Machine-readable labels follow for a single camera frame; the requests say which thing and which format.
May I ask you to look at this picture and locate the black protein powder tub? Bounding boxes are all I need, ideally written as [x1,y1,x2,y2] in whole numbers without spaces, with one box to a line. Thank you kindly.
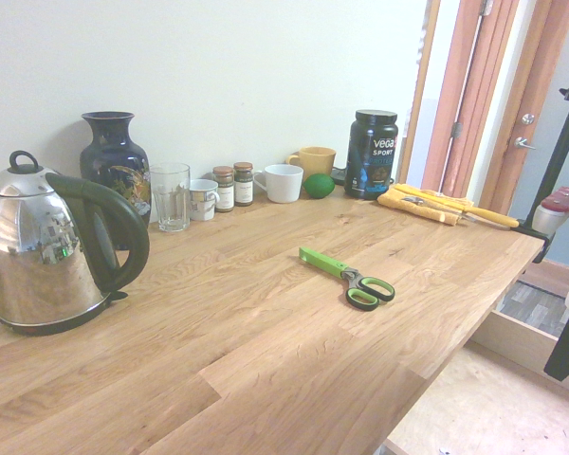
[343,109,399,201]

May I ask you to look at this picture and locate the spice jar with brown lid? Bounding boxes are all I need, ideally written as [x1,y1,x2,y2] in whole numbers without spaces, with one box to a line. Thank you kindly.
[211,165,235,214]
[232,161,255,208]

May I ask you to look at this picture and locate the stainless steel electric kettle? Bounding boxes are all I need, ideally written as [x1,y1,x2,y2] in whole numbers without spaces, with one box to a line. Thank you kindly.
[0,150,152,337]

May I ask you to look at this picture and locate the plain white mug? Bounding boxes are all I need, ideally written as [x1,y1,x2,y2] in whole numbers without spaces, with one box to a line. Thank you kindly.
[251,163,305,205]

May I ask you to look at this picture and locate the green lime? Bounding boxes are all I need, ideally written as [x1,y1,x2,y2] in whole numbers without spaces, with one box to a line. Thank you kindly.
[303,173,336,199]

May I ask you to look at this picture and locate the grey blue door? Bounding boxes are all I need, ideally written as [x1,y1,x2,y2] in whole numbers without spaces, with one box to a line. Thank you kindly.
[505,0,569,267]

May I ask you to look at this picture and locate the yellow mug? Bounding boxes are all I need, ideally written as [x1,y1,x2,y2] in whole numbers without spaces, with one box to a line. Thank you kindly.
[285,146,338,181]

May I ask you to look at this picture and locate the black camera stand with clamp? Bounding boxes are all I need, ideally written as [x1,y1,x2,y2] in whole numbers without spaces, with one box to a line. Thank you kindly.
[510,65,569,264]

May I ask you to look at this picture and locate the wooden door frame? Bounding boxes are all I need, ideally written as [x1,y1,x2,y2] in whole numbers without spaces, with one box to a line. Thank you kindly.
[397,0,569,224]

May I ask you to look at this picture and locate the yellow folded cloth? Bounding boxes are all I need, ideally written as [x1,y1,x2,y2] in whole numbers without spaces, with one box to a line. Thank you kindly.
[376,183,476,228]

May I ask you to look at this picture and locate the clear drinking glass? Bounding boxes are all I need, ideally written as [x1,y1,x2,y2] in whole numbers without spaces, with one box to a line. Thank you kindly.
[149,162,192,233]

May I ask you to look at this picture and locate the small white printed mug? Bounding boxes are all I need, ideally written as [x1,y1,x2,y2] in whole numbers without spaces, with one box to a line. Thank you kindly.
[188,178,221,222]

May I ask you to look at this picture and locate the dark blue painted vase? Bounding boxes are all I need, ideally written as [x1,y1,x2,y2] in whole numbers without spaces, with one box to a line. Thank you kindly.
[79,111,152,251]

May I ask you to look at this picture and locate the open wooden drawer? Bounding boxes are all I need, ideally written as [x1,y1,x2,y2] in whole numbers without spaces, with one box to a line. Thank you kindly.
[382,279,569,455]

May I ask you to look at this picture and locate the green handled scissors with sheath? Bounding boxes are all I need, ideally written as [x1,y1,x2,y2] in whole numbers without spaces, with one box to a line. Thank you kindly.
[298,246,396,313]

